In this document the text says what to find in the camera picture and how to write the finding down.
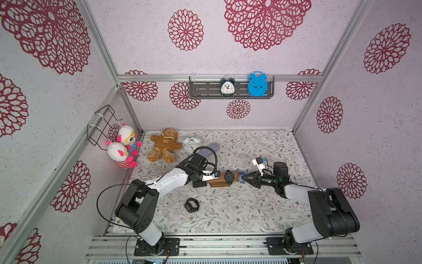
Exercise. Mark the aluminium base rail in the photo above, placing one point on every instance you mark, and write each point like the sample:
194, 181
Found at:
259, 246

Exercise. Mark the blue strap watch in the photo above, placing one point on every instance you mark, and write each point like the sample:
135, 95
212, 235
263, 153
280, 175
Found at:
241, 178

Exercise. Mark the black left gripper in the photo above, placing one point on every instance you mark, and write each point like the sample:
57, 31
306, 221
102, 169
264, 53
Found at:
201, 184

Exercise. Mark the black wire basket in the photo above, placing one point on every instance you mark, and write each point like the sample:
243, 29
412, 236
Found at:
105, 129

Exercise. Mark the grey fabric case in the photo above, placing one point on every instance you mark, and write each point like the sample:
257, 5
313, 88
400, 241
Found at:
207, 152

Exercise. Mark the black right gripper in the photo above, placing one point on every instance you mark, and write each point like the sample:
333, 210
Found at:
257, 178

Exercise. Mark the dark green alarm clock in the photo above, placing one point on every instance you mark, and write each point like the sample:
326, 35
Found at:
227, 88

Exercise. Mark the brown teddy bear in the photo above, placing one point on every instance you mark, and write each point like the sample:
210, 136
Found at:
165, 145

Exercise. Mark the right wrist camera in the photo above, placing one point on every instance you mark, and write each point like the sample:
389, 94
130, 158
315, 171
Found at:
260, 163

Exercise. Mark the white pink plush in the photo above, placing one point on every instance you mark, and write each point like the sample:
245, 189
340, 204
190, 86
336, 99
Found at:
119, 153
128, 138

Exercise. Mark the white pink plush upper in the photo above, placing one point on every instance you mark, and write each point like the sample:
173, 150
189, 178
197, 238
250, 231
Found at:
128, 138

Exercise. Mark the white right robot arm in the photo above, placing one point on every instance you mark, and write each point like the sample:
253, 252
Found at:
331, 212

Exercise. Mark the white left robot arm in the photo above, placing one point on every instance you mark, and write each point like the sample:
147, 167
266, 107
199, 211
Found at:
138, 205

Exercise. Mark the grey wall shelf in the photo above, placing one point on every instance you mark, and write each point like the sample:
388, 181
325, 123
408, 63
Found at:
210, 90

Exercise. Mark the black digital watch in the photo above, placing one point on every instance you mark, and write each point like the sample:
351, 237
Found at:
192, 205
229, 177

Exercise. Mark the blue alarm clock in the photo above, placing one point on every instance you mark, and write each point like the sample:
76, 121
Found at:
257, 85

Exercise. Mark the white twin-bell alarm clock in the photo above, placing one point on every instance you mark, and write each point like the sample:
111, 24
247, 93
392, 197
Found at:
190, 144

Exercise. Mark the white pink plush lower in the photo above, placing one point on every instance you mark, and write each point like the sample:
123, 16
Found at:
119, 153

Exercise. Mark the wooden watch stand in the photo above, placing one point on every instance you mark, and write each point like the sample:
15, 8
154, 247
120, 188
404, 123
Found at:
221, 181

